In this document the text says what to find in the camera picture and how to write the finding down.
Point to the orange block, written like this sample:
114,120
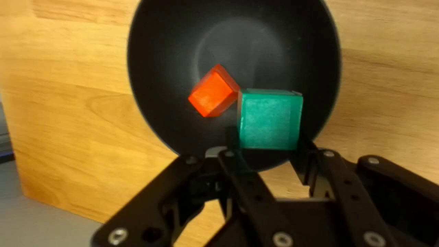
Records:
213,91

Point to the green block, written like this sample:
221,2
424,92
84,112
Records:
269,120

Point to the black bowl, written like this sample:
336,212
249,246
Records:
238,55

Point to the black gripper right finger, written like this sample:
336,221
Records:
351,192

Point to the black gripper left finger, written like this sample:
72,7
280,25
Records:
247,192

